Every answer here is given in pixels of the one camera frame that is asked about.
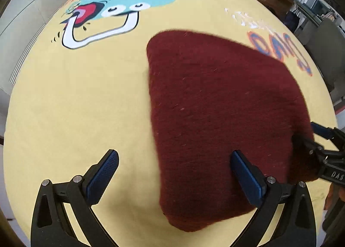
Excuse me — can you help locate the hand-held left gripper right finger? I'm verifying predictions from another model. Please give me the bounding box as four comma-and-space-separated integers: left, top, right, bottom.
229, 150, 317, 247

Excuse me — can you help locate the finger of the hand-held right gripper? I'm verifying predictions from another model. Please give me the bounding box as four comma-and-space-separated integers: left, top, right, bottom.
292, 134, 345, 162
310, 121, 345, 145

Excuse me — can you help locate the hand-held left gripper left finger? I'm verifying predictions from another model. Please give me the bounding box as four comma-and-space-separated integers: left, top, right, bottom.
31, 149, 119, 247

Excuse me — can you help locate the dark red knit sweater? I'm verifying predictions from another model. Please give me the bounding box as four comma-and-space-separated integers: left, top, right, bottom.
146, 29, 316, 233

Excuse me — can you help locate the person's right forearm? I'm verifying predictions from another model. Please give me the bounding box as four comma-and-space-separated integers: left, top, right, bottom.
322, 182, 345, 238

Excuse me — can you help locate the yellow cartoon printed blanket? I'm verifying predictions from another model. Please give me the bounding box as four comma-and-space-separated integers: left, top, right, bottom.
4, 0, 339, 247

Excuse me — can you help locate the grey chair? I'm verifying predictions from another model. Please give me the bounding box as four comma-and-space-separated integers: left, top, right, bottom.
304, 18, 345, 91

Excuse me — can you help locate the dark bag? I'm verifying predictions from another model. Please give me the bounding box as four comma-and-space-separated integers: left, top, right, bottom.
283, 11, 301, 32

